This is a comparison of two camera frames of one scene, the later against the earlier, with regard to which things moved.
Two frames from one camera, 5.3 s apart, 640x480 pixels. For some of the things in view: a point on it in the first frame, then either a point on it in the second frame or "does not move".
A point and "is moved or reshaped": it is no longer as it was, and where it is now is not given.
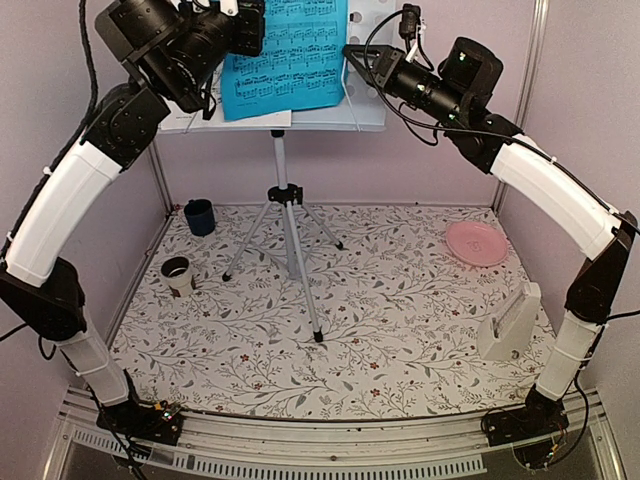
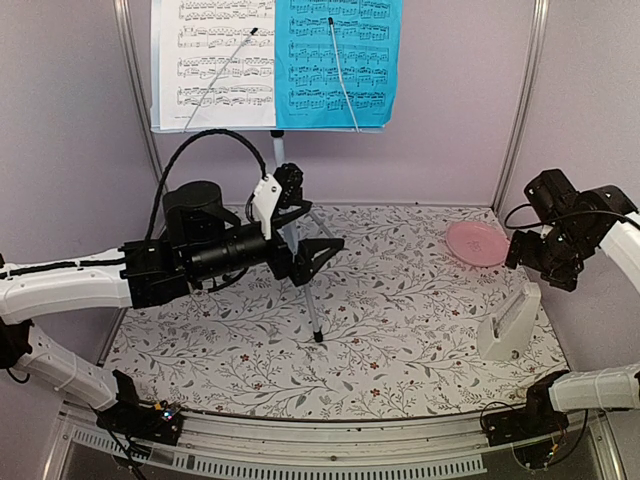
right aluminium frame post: (534, 54) does not move
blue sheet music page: (301, 63) is moved or reshaped
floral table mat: (322, 311) does not move
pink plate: (477, 244) does not move
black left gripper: (251, 37) to (302, 269)
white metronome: (502, 334) does not move
